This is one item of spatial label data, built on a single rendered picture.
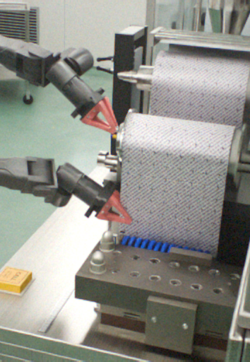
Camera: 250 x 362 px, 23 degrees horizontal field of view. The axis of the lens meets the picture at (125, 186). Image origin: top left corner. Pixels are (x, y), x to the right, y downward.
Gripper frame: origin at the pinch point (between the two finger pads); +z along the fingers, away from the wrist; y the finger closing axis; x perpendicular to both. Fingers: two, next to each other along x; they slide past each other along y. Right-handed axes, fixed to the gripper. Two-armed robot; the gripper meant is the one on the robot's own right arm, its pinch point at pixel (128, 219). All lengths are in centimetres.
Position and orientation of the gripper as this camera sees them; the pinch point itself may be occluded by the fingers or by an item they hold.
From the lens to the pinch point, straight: 142.6
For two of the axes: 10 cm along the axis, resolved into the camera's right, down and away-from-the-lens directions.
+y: -2.8, 3.8, -8.8
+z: 8.2, 5.8, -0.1
